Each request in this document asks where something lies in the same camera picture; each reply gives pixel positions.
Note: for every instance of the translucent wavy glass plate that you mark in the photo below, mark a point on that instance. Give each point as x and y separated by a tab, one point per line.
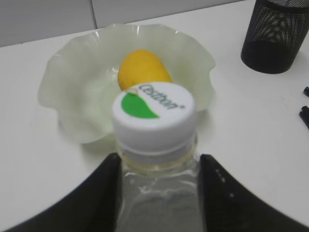
80	79

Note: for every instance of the yellow mango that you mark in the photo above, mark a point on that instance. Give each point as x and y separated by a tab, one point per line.
141	66

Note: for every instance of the clear water bottle green label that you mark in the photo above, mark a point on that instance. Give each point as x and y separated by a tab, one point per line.
155	129

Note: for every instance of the black marker pen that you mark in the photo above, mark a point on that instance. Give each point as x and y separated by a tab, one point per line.
306	91
304	115

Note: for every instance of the black mesh pen holder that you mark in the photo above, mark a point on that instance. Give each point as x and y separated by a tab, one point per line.
275	34

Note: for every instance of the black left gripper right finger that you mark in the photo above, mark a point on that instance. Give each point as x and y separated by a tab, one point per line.
229	207

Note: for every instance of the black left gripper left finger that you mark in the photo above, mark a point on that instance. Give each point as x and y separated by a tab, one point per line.
92	207

